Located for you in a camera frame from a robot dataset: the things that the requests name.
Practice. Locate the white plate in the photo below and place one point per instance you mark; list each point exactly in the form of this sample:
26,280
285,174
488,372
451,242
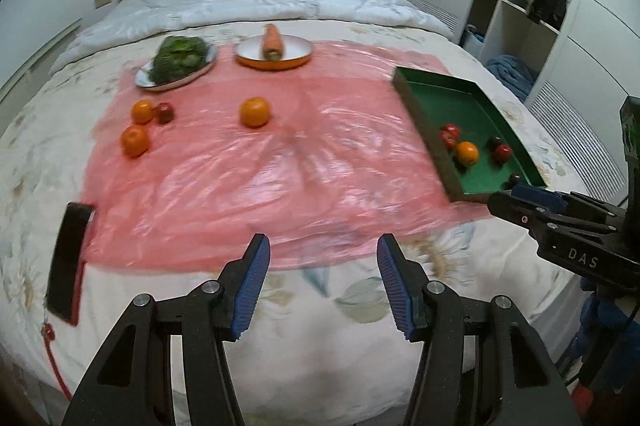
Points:
142,78

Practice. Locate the white bag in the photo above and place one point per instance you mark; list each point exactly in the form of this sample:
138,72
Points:
472,41

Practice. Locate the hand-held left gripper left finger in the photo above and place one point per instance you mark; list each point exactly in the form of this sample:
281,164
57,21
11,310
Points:
250,286

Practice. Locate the green tray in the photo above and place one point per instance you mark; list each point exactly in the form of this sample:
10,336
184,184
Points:
450,100

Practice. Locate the dark plum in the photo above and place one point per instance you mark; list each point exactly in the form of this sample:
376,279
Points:
495,141
514,179

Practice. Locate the orange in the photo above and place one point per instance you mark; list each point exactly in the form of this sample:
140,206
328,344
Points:
467,152
142,111
255,111
135,140

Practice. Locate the orange rimmed plate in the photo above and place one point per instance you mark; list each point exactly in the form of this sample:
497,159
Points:
297,50

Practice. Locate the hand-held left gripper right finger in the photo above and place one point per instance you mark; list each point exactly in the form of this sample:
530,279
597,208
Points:
395,286

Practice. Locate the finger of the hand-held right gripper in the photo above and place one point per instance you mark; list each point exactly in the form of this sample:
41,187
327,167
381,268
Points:
515,211
535,196

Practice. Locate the red plum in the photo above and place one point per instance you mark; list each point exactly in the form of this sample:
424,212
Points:
453,129
166,112
447,139
502,152

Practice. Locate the pink plastic sheet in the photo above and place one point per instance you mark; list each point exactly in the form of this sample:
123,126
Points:
300,181

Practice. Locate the black smartphone red case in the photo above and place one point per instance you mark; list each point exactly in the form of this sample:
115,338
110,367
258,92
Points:
67,261

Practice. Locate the blue blanket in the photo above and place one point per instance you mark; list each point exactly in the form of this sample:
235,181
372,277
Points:
512,75

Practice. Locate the green leafy vegetable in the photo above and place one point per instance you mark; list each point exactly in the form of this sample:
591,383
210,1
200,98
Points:
180,58

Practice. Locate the carrot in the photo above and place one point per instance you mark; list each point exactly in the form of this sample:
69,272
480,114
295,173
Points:
272,41

